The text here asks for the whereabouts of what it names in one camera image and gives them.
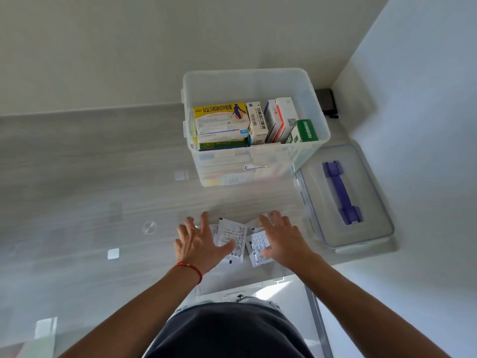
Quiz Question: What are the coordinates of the person's left hand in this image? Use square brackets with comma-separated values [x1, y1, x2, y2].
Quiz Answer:
[174, 211, 236, 276]

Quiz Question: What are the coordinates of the person's right hand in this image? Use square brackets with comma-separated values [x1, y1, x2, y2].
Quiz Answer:
[259, 210, 318, 273]

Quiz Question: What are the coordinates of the clear lid with purple handle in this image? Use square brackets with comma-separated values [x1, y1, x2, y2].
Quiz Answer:
[294, 145, 395, 255]

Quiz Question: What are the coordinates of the white blue green medicine box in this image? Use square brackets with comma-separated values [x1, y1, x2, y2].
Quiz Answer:
[263, 99, 284, 144]

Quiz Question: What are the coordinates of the blue leaf print medicine box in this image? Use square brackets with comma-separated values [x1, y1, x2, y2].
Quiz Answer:
[245, 101, 269, 146]

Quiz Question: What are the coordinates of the red cartoon print medicine box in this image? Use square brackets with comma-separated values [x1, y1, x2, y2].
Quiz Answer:
[275, 97, 300, 144]

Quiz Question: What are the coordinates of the yellow striped white medicine box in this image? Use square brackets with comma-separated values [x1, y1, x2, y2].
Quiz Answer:
[192, 102, 251, 135]

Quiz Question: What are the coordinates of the clear plastic storage box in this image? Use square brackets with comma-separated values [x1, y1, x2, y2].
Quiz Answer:
[181, 68, 331, 187]

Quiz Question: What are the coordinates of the person's left forearm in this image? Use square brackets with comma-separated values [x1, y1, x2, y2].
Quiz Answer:
[59, 266, 202, 358]

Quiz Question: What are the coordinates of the person's right forearm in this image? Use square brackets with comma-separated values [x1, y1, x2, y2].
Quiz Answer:
[296, 255, 452, 358]

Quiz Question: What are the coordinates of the person's dark clothing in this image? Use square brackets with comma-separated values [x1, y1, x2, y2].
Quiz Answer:
[143, 302, 316, 358]

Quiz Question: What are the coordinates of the white lower cabinet front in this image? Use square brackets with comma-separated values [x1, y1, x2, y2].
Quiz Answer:
[195, 273, 334, 358]

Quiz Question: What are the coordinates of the white rectangular label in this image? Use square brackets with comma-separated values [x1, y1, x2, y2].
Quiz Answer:
[34, 316, 59, 341]

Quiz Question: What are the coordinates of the red string bracelet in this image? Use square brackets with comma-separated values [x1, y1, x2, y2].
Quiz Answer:
[174, 262, 203, 284]

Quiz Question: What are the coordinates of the dark grey pad with cable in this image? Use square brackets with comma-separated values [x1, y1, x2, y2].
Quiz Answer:
[315, 88, 340, 119]

